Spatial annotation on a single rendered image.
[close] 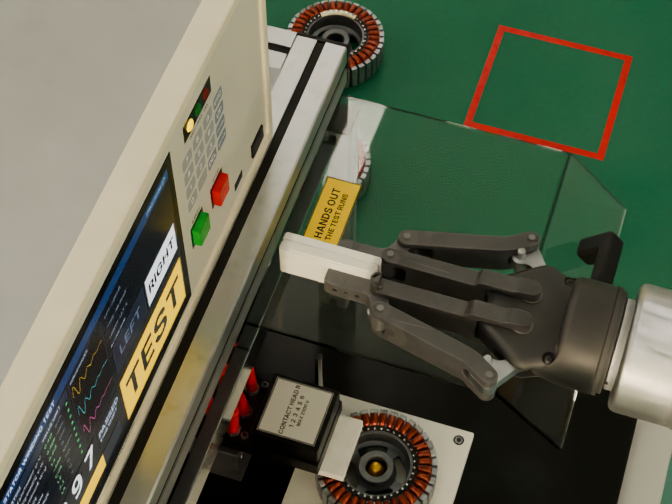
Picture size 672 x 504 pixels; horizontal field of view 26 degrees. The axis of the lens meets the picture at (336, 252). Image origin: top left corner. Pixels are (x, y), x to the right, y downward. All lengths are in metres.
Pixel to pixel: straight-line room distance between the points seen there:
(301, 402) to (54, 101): 0.47
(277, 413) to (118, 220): 0.47
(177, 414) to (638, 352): 0.32
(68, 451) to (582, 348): 0.33
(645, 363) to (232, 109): 0.34
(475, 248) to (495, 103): 0.67
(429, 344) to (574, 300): 0.10
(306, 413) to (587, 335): 0.41
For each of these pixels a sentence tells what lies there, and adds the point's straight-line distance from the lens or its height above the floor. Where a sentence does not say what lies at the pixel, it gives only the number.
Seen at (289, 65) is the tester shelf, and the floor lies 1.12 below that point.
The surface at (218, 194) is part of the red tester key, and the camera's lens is 1.04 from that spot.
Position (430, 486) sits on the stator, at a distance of 1.33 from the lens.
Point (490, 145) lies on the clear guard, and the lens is 1.23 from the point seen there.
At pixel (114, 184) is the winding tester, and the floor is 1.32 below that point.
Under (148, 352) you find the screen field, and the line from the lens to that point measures 1.00.
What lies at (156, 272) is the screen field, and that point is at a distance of 0.97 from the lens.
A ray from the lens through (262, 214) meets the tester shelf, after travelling 1.12.
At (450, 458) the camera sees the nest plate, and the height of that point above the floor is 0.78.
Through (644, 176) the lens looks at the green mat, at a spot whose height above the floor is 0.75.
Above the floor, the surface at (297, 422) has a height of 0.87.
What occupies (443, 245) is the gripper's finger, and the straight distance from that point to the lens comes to 1.01.
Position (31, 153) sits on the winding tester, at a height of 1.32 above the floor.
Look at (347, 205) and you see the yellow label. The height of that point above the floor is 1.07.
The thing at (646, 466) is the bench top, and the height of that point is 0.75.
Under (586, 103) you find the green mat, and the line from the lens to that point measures 1.68.
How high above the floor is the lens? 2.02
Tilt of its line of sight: 56 degrees down
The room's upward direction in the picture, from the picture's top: straight up
